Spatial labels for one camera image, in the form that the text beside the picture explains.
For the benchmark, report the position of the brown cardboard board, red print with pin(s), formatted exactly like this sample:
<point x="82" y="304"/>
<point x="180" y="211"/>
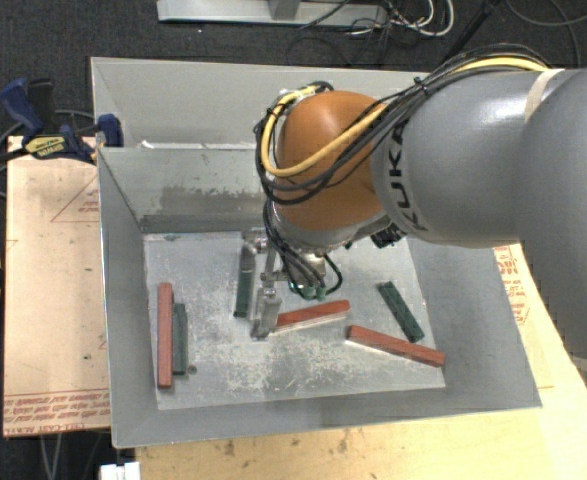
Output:
<point x="53" y="278"/>

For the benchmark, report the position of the dark green flat block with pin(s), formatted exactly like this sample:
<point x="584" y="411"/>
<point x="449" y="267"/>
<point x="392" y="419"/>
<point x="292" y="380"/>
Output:
<point x="180" y="340"/>
<point x="243" y="295"/>
<point x="401" y="312"/>

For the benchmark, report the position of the grey metal bin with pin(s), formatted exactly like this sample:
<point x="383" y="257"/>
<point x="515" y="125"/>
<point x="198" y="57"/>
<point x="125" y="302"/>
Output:
<point x="323" y="368"/>

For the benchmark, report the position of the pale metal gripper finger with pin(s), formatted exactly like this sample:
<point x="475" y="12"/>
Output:
<point x="247" y="258"/>
<point x="267" y="315"/>

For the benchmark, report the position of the black cylinder on white bracket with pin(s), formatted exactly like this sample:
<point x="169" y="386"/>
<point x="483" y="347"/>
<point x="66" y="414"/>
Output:
<point x="388" y="236"/>

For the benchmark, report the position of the red-brown flat block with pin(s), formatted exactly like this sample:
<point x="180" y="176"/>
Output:
<point x="313" y="313"/>
<point x="398" y="346"/>
<point x="165" y="338"/>

